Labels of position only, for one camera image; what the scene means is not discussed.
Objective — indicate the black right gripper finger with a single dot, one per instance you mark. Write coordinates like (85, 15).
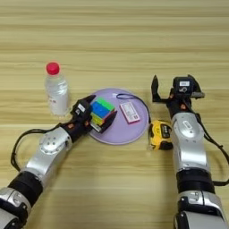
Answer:
(198, 86)
(155, 89)

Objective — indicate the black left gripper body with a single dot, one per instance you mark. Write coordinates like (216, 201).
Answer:
(82, 125)

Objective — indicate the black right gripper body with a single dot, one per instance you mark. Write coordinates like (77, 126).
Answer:
(183, 104)

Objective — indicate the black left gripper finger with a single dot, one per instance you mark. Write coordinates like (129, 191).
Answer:
(107, 120)
(89, 99)

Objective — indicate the multicolour puzzle cube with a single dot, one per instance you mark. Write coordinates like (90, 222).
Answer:
(102, 110)

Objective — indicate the purple round plate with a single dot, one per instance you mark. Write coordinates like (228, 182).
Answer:
(125, 132)

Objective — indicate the clear bottle with red cap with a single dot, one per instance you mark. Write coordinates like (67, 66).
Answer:
(57, 95)

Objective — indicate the yellow black tape measure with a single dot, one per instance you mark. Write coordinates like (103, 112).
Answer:
(159, 134)

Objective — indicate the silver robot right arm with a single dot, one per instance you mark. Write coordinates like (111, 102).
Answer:
(189, 149)

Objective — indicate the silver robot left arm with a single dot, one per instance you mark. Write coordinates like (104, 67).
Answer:
(47, 155)

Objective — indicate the black labelled box left gripper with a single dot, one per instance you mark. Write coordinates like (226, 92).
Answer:
(80, 109)

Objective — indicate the black labelled box gripper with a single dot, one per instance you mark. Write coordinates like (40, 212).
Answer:
(184, 86)
(80, 109)

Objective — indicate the black labelled box right gripper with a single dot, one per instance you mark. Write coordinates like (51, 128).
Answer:
(184, 86)

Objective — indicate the small pink white card box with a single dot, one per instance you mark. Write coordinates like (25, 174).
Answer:
(130, 112)

